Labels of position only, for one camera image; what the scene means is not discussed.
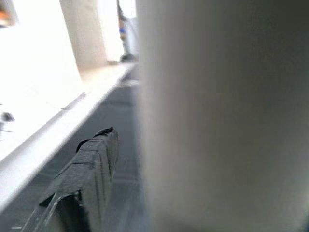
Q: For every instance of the white plastic table leg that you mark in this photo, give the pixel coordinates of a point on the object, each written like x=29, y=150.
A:
x=217, y=120

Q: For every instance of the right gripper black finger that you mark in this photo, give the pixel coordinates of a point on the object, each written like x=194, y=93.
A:
x=91, y=174

